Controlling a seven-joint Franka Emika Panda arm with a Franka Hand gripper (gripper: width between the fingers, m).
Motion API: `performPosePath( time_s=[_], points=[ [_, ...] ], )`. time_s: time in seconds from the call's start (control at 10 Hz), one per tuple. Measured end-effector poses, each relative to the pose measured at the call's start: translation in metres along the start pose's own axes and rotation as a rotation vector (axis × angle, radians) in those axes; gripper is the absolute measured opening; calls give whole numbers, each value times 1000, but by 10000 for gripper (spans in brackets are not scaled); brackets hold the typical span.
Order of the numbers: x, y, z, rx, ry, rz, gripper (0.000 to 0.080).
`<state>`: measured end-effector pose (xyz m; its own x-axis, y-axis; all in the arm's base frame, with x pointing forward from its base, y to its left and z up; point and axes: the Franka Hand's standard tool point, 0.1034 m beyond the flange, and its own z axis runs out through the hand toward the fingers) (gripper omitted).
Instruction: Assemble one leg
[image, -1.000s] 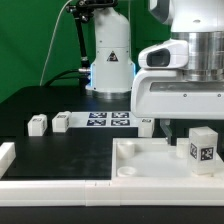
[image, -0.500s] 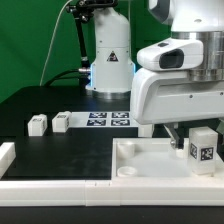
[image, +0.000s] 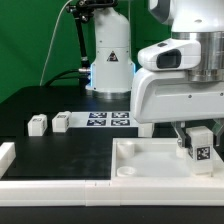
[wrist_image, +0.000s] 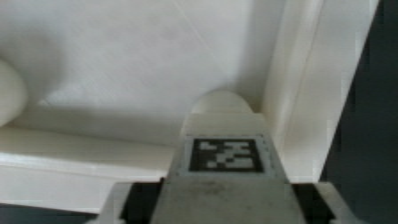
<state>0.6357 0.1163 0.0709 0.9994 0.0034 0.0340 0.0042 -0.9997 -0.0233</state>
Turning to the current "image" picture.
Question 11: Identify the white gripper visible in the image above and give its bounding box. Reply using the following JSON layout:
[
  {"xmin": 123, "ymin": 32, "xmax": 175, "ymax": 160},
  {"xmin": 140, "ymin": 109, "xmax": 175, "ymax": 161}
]
[{"xmin": 130, "ymin": 68, "xmax": 224, "ymax": 148}]

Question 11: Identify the white square tabletop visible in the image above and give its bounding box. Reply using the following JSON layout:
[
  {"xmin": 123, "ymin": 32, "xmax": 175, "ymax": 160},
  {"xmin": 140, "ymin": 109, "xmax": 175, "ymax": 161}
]
[{"xmin": 111, "ymin": 137, "xmax": 224, "ymax": 183}]

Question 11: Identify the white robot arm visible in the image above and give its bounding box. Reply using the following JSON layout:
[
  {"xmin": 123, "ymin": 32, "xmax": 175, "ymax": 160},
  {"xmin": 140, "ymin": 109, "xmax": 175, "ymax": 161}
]
[{"xmin": 130, "ymin": 0, "xmax": 224, "ymax": 144}]

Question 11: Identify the white sheet with AprilTags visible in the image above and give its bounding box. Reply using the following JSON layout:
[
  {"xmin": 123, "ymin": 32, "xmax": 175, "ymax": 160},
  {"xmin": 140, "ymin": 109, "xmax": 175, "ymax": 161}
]
[{"xmin": 70, "ymin": 111, "xmax": 138, "ymax": 128}]

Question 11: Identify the white U-shaped obstacle fence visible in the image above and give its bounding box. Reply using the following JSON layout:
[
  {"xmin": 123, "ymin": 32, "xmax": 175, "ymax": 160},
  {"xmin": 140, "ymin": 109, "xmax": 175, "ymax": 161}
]
[{"xmin": 0, "ymin": 142, "xmax": 224, "ymax": 206}]

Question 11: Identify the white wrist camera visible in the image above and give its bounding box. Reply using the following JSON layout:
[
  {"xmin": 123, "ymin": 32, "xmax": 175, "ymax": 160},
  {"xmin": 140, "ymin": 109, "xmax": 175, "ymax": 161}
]
[{"xmin": 138, "ymin": 38, "xmax": 201, "ymax": 71}]

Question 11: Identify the black cable bundle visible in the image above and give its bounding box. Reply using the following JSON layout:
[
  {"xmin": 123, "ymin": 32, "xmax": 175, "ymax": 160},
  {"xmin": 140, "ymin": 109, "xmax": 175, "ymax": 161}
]
[{"xmin": 44, "ymin": 68, "xmax": 92, "ymax": 88}]

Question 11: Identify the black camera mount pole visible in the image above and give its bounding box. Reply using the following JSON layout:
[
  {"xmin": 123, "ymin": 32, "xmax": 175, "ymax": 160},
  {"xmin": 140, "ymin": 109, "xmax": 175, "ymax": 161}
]
[{"xmin": 66, "ymin": 0, "xmax": 118, "ymax": 68}]

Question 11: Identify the white cable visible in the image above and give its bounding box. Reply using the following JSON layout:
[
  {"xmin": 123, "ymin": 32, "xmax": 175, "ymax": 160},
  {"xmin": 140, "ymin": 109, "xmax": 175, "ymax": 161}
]
[{"xmin": 39, "ymin": 0, "xmax": 73, "ymax": 87}]

